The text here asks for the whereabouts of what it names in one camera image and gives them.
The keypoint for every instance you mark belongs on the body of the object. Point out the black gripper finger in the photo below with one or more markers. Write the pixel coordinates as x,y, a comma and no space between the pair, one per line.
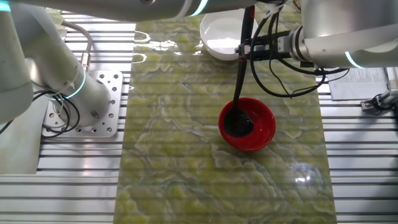
256,40
256,55

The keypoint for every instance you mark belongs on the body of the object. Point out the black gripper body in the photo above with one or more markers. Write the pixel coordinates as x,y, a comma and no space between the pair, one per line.
278,46

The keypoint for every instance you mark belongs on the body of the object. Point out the black ladle with red tip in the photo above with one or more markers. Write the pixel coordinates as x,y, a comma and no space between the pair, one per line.
237,124

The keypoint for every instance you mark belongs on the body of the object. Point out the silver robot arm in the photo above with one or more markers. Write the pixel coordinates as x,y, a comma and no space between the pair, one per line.
56,71

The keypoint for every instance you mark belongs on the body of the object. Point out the white bowl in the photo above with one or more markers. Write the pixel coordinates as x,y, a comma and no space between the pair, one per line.
220,34

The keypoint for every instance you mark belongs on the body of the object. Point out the red bowl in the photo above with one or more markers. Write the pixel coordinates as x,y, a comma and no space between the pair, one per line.
264,130

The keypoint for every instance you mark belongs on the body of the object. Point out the paper with dense printed table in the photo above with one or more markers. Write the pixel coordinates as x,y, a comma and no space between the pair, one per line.
357,84

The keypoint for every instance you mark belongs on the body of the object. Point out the green marble pattern mat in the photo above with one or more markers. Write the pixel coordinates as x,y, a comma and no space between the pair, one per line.
186,171

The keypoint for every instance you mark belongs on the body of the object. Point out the yellow-green fly swatter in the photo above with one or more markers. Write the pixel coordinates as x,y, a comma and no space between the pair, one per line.
57,18

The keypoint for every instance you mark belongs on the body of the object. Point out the small camera mount clamp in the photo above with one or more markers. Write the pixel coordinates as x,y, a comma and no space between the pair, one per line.
377,102

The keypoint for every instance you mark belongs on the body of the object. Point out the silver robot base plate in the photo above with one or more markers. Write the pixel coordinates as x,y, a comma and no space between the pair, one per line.
113,93

